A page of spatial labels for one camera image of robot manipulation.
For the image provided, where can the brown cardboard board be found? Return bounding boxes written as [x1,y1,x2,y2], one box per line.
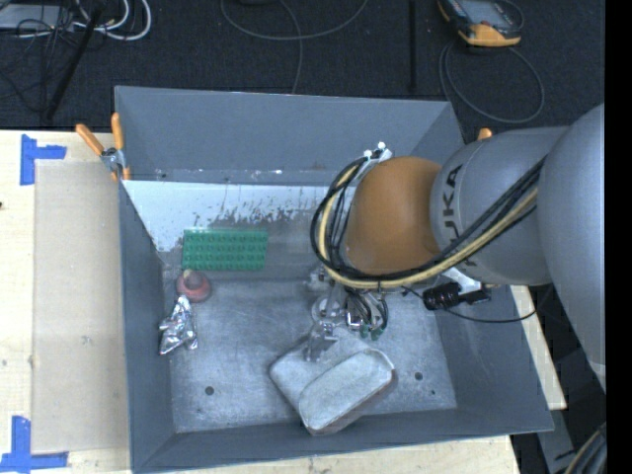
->
[31,159,132,454]

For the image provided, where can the black cylinder on white bracket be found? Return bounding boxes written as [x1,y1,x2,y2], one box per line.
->
[423,269,493,312]

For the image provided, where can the crumpled silver foil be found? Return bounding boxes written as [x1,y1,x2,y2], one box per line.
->
[157,294,200,356]

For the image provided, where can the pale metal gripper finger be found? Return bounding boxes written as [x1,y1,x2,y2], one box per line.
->
[320,321,343,351]
[302,327,328,363]

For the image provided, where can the red-brown cone toy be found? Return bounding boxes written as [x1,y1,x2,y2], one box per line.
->
[175,269,214,304]

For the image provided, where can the green studded flat block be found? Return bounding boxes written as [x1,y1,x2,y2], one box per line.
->
[181,228,270,273]

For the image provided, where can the grey metal bin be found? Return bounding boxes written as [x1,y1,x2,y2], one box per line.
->
[113,85,555,473]

